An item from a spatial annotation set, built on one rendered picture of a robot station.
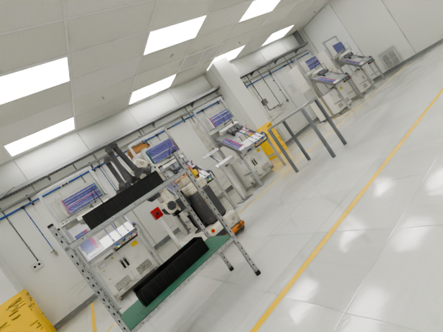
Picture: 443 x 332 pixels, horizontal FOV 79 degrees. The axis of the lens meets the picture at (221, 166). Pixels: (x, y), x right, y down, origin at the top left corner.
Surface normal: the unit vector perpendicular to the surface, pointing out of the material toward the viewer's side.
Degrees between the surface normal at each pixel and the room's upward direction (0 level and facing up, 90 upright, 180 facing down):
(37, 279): 90
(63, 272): 90
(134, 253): 90
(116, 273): 90
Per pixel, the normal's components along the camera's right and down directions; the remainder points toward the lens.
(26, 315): 0.43, -0.26
